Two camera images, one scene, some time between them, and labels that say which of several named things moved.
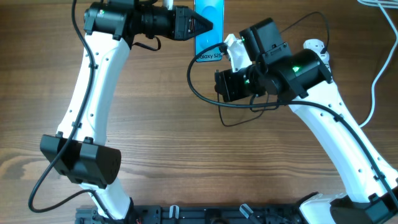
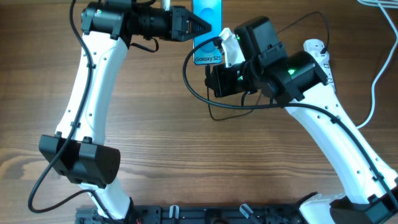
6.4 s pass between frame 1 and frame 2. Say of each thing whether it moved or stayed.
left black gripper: stayed
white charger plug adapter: stayed
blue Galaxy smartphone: stayed
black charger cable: moved
